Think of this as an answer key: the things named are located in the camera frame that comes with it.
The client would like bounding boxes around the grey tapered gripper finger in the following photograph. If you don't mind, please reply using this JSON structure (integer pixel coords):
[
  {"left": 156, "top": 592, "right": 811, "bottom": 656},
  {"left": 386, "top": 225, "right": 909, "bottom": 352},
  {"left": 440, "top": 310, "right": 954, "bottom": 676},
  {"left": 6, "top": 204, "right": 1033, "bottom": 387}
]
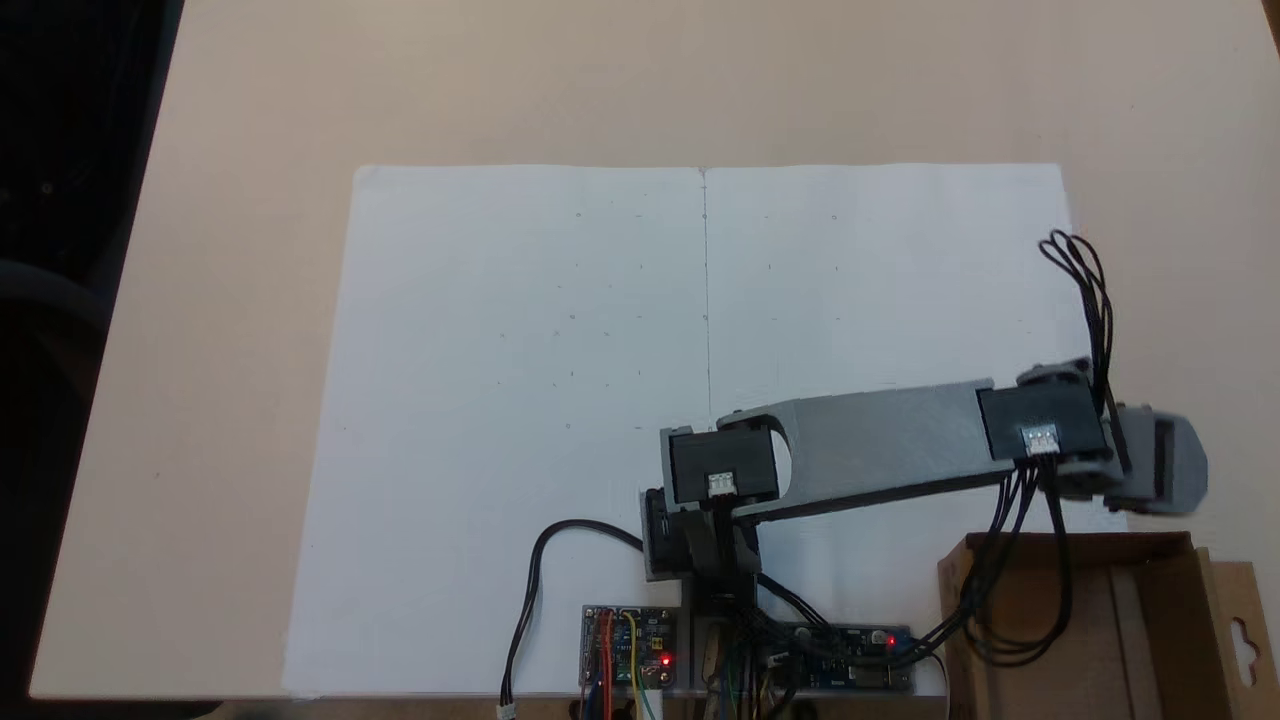
[{"left": 1172, "top": 418, "right": 1209, "bottom": 516}]

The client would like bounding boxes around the brown cardboard box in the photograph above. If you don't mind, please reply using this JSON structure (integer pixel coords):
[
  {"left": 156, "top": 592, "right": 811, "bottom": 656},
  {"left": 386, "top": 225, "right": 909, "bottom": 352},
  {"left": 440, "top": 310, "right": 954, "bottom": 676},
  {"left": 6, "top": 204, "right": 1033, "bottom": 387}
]
[{"left": 937, "top": 531, "right": 1263, "bottom": 720}]

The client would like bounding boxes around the white paper sheet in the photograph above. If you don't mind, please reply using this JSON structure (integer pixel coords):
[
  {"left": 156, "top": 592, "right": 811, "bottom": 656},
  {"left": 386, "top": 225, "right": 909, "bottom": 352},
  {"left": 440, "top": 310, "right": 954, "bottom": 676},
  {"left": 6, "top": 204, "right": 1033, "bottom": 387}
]
[
  {"left": 703, "top": 163, "right": 1129, "bottom": 696},
  {"left": 283, "top": 165, "right": 711, "bottom": 698}
]

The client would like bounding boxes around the blue circuit board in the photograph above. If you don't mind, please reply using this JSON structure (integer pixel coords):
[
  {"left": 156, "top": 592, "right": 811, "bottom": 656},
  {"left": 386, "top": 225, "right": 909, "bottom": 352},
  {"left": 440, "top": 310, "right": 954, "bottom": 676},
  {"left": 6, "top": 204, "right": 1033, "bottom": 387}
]
[{"left": 770, "top": 622, "right": 916, "bottom": 693}]

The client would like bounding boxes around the circuit board with red LED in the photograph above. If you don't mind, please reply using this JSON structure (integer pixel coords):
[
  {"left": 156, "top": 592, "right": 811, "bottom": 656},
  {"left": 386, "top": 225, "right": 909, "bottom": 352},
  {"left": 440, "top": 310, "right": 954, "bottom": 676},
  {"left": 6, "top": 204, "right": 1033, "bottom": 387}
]
[{"left": 582, "top": 605, "right": 679, "bottom": 693}]

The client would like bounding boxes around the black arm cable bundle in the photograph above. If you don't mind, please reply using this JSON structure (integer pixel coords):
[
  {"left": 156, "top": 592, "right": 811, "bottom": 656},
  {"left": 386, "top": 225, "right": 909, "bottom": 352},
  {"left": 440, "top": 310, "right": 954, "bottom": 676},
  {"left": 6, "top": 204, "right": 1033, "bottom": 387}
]
[{"left": 750, "top": 460, "right": 1079, "bottom": 669}]

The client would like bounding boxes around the thin black gripper cable loop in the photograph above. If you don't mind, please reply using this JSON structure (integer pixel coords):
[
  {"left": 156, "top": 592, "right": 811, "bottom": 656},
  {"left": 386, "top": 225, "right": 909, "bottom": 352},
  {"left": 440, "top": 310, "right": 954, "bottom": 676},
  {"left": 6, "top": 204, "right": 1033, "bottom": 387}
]
[{"left": 1038, "top": 230, "right": 1119, "bottom": 471}]

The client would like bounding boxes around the yellow jumper wire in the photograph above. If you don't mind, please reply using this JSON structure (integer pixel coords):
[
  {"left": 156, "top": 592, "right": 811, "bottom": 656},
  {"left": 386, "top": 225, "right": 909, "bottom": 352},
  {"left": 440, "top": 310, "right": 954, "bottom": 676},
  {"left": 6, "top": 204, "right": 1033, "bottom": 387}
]
[{"left": 620, "top": 612, "right": 658, "bottom": 720}]

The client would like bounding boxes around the black cable with white plug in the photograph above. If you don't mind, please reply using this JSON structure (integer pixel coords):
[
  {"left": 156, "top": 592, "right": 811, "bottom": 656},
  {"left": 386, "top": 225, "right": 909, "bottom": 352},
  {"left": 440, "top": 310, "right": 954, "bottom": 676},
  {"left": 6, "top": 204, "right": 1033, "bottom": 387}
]
[{"left": 497, "top": 518, "right": 646, "bottom": 720}]

